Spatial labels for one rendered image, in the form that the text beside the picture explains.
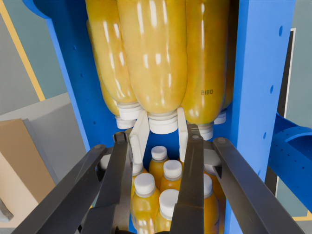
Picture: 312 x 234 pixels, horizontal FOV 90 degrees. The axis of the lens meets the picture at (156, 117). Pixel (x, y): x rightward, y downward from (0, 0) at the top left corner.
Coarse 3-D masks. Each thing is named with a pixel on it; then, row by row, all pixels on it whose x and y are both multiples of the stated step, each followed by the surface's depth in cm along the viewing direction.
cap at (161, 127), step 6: (150, 120) 20; (156, 120) 19; (168, 120) 19; (174, 120) 19; (150, 126) 20; (156, 126) 19; (162, 126) 19; (168, 126) 19; (174, 126) 19; (156, 132) 19; (162, 132) 19; (168, 132) 19
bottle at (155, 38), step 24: (120, 0) 14; (144, 0) 13; (168, 0) 13; (120, 24) 15; (144, 24) 14; (168, 24) 14; (144, 48) 14; (168, 48) 14; (144, 72) 15; (168, 72) 15; (144, 96) 17; (168, 96) 16
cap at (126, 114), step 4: (120, 108) 24; (132, 108) 23; (136, 108) 23; (140, 108) 24; (120, 112) 24; (124, 112) 23; (128, 112) 23; (132, 112) 23; (136, 112) 23; (120, 116) 24; (124, 116) 23; (128, 116) 23; (132, 116) 23; (136, 116) 24
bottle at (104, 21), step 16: (96, 0) 17; (112, 0) 17; (96, 16) 18; (112, 16) 18; (96, 32) 19; (112, 32) 18; (96, 48) 20; (112, 48) 19; (112, 64) 19; (112, 80) 20; (128, 80) 20; (112, 96) 22; (128, 96) 21
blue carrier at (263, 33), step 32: (32, 0) 14; (64, 0) 23; (256, 0) 9; (288, 0) 11; (64, 32) 22; (256, 32) 10; (288, 32) 13; (64, 64) 22; (256, 64) 11; (96, 96) 29; (256, 96) 12; (96, 128) 29; (224, 128) 33; (256, 128) 13; (256, 160) 15
